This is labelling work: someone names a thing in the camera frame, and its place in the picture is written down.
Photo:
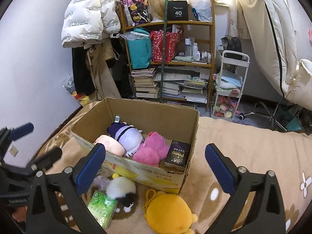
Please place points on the pink square face plush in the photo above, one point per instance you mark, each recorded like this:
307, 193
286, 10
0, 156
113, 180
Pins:
111, 145

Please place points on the black box marked 40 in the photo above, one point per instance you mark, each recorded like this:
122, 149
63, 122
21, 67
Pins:
177, 11

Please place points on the pink bear plush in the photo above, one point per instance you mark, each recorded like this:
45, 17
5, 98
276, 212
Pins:
152, 151

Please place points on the yellow round plush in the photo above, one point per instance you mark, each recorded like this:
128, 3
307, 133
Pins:
168, 213

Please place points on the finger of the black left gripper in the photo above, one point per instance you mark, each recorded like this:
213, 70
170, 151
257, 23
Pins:
21, 131
45, 161

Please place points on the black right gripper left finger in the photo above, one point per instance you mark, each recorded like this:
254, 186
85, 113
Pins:
44, 214

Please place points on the white fluffy pompom charm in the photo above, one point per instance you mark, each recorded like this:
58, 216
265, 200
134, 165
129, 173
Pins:
123, 190

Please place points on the white puffer jacket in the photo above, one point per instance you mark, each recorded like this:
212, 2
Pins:
89, 22

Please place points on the white rolling cart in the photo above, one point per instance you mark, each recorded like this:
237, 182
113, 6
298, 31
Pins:
229, 84

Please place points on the white wall socket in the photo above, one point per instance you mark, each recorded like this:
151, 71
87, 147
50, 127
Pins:
13, 151

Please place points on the wooden shelf unit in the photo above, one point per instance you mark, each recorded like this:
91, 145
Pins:
188, 77

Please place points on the stack of books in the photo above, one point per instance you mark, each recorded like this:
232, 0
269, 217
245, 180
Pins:
145, 85

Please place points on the purple plush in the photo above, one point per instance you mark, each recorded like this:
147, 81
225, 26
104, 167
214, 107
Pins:
101, 182

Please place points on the dark-robed plush doll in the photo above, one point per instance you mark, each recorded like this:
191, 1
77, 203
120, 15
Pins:
127, 135

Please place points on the beige hanging coat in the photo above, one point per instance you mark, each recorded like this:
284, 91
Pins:
96, 57

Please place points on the green tissue pack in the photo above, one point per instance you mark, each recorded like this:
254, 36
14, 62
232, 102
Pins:
102, 208

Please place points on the printed cardboard box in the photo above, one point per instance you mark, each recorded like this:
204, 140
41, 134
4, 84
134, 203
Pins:
174, 123

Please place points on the red patterned gift bag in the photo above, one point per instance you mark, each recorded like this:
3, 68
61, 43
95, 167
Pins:
158, 44

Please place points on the dark boxed card pack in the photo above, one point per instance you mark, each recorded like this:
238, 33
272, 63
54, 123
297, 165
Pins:
178, 155

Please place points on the blonde wig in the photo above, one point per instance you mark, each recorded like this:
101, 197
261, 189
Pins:
156, 9

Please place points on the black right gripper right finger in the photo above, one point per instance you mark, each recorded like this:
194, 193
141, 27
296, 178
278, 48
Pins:
267, 212

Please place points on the snack packet pile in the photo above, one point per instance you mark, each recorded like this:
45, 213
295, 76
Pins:
68, 85

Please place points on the teal tote bag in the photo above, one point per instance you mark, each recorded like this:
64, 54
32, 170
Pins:
139, 47

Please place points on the cream quilted bedding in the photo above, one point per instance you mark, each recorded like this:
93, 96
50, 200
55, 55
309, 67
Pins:
274, 42

